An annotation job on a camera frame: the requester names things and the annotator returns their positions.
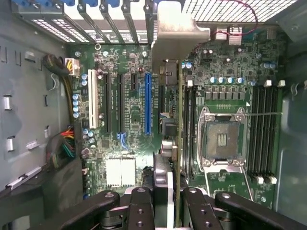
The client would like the silver chipset heat sink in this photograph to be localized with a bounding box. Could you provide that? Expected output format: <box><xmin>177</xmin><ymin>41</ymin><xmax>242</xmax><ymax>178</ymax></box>
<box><xmin>105</xmin><ymin>156</ymin><xmax>137</xmax><ymax>188</ymax></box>

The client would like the metal socket cover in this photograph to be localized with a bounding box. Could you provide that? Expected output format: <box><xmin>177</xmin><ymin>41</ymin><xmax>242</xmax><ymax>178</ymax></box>
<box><xmin>203</xmin><ymin>165</ymin><xmax>254</xmax><ymax>201</ymax></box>

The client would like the CPU socket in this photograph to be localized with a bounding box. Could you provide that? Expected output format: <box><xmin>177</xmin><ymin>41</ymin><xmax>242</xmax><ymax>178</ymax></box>
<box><xmin>198</xmin><ymin>106</ymin><xmax>248</xmax><ymax>168</ymax></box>

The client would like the black plastic bay cover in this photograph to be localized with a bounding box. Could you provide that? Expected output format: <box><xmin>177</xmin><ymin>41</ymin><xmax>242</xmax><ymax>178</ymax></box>
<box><xmin>0</xmin><ymin>157</ymin><xmax>84</xmax><ymax>230</ymax></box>

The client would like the green motherboard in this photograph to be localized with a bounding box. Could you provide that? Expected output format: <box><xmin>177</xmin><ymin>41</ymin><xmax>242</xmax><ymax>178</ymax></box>
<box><xmin>68</xmin><ymin>26</ymin><xmax>288</xmax><ymax>211</ymax></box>

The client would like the long black expansion slot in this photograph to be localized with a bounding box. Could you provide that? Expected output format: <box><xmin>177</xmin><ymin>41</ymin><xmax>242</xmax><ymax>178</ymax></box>
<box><xmin>117</xmin><ymin>73</ymin><xmax>126</xmax><ymax>134</ymax></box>
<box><xmin>158</xmin><ymin>83</ymin><xmax>166</xmax><ymax>135</ymax></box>
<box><xmin>105</xmin><ymin>73</ymin><xmax>113</xmax><ymax>133</ymax></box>

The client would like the blue expansion slot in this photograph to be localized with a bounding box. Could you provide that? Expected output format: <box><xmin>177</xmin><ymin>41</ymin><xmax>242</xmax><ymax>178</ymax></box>
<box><xmin>144</xmin><ymin>72</ymin><xmax>153</xmax><ymax>137</ymax></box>

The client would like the black open PC case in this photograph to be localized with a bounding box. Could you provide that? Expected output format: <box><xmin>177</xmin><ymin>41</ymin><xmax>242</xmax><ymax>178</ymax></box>
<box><xmin>0</xmin><ymin>0</ymin><xmax>307</xmax><ymax>230</ymax></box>

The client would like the thin locking lever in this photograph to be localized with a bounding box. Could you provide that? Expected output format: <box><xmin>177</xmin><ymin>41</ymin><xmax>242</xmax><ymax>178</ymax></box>
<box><xmin>247</xmin><ymin>111</ymin><xmax>284</xmax><ymax>117</ymax></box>

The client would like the white expansion slot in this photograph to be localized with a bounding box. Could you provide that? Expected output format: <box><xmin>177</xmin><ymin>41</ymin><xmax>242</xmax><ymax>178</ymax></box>
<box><xmin>87</xmin><ymin>69</ymin><xmax>99</xmax><ymax>129</ymax></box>

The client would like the short black expansion slot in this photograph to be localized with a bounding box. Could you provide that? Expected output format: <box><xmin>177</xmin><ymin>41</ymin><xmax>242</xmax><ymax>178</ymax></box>
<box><xmin>130</xmin><ymin>73</ymin><xmax>138</xmax><ymax>92</ymax></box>

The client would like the multicoloured power wire bundle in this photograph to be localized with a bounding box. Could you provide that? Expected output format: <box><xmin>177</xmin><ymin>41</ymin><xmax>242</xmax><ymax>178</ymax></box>
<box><xmin>47</xmin><ymin>126</ymin><xmax>79</xmax><ymax>170</ymax></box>

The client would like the yellow black power wire bundle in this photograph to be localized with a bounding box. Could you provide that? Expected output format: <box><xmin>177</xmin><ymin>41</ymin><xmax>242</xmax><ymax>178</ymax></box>
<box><xmin>42</xmin><ymin>54</ymin><xmax>81</xmax><ymax>122</ymax></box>

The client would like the thin red wire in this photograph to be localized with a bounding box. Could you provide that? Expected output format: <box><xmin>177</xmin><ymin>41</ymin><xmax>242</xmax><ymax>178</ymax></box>
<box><xmin>191</xmin><ymin>0</ymin><xmax>260</xmax><ymax>52</ymax></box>

